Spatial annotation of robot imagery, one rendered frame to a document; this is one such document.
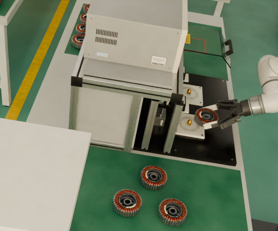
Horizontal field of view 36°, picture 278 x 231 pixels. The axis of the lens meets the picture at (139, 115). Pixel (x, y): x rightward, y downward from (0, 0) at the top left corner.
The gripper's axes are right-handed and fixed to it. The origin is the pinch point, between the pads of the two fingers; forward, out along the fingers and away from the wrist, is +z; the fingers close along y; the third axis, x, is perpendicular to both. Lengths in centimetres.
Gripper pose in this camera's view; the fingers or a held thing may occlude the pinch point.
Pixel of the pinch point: (207, 117)
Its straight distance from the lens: 205.1
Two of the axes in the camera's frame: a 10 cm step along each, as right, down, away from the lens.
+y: 0.8, -6.5, 7.5
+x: -3.8, -7.2, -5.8
